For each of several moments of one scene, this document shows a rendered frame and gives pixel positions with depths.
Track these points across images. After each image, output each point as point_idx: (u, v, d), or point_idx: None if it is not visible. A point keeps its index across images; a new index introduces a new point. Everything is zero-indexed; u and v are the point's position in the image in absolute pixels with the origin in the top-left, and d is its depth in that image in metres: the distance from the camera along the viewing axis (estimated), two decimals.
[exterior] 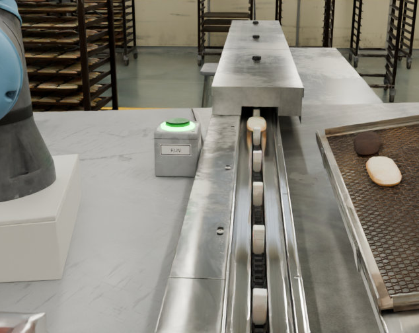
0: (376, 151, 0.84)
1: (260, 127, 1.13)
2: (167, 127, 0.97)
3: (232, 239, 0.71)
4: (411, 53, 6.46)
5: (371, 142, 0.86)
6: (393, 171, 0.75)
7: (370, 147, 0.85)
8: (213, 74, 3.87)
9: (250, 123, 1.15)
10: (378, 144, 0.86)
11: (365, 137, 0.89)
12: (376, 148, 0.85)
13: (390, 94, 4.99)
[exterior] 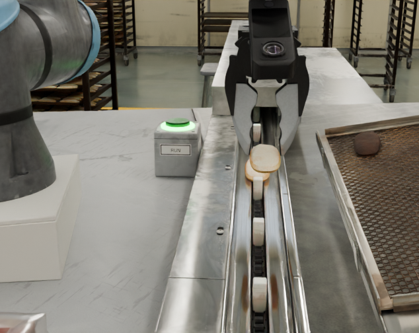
0: (376, 151, 0.85)
1: (262, 176, 0.89)
2: (167, 127, 0.97)
3: (232, 239, 0.71)
4: (411, 53, 6.46)
5: (370, 142, 0.86)
6: (272, 159, 0.72)
7: (370, 147, 0.85)
8: (213, 74, 3.87)
9: (249, 169, 0.91)
10: (378, 144, 0.86)
11: (365, 137, 0.89)
12: (375, 148, 0.85)
13: (390, 94, 4.99)
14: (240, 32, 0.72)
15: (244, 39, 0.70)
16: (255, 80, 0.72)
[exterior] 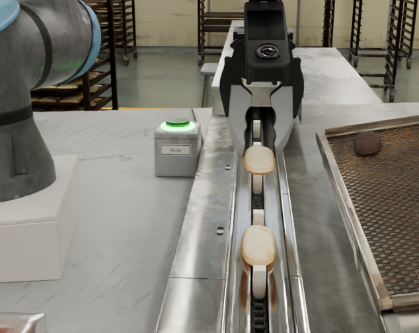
0: (375, 151, 0.85)
1: (265, 258, 0.65)
2: (167, 127, 0.97)
3: (232, 239, 0.71)
4: (411, 53, 6.46)
5: (370, 142, 0.86)
6: (266, 161, 0.73)
7: (369, 147, 0.85)
8: (213, 74, 3.87)
9: (248, 246, 0.67)
10: (378, 144, 0.86)
11: (365, 137, 0.89)
12: (375, 148, 0.85)
13: (390, 94, 4.99)
14: (235, 33, 0.72)
15: (240, 41, 0.70)
16: (250, 82, 0.72)
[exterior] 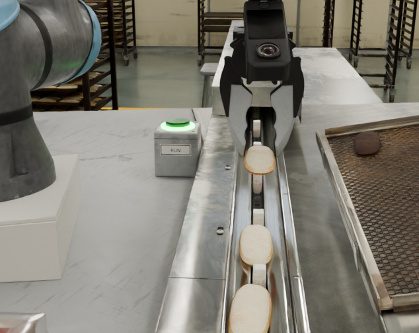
0: (375, 151, 0.85)
1: None
2: (167, 127, 0.97)
3: (232, 239, 0.71)
4: (411, 53, 6.46)
5: (370, 142, 0.87)
6: (257, 322, 0.53)
7: (369, 147, 0.85)
8: (213, 74, 3.87)
9: None
10: (378, 144, 0.86)
11: (365, 137, 0.89)
12: (375, 148, 0.85)
13: (390, 94, 4.99)
14: (234, 33, 0.71)
15: (240, 41, 0.70)
16: (250, 82, 0.72)
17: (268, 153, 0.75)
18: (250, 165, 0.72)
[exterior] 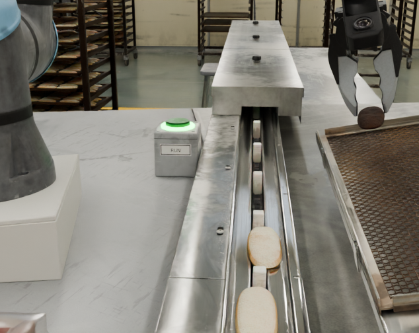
0: (379, 125, 0.84)
1: None
2: (167, 127, 0.97)
3: (232, 239, 0.71)
4: (411, 53, 6.46)
5: (374, 115, 0.85)
6: None
7: (373, 120, 0.84)
8: (213, 74, 3.87)
9: None
10: (382, 117, 0.85)
11: (369, 111, 0.88)
12: (379, 122, 0.84)
13: None
14: (336, 13, 0.85)
15: (340, 19, 0.83)
16: (353, 52, 0.85)
17: (273, 239, 0.68)
18: (255, 258, 0.65)
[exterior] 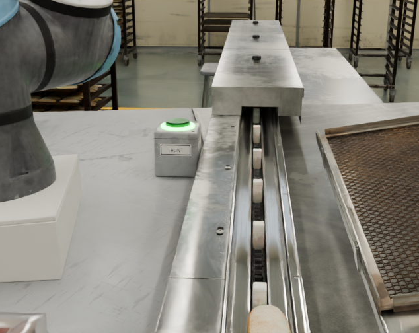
0: None
1: None
2: (167, 127, 0.97)
3: (232, 239, 0.71)
4: (411, 53, 6.46)
5: None
6: None
7: None
8: (213, 74, 3.87)
9: None
10: None
11: None
12: None
13: (390, 94, 4.99)
14: None
15: None
16: None
17: (282, 327, 0.52)
18: None
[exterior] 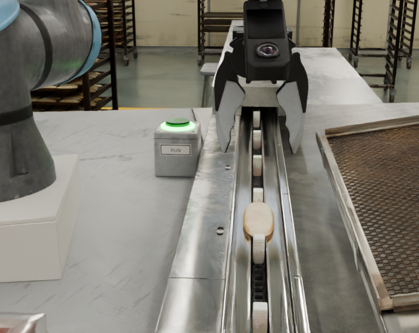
0: None
1: None
2: (167, 127, 0.97)
3: (232, 239, 0.71)
4: (411, 53, 6.46)
5: None
6: None
7: None
8: (213, 74, 3.87)
9: None
10: None
11: None
12: None
13: (390, 94, 4.99)
14: (234, 32, 0.72)
15: (239, 40, 0.70)
16: (249, 81, 0.72)
17: None
18: None
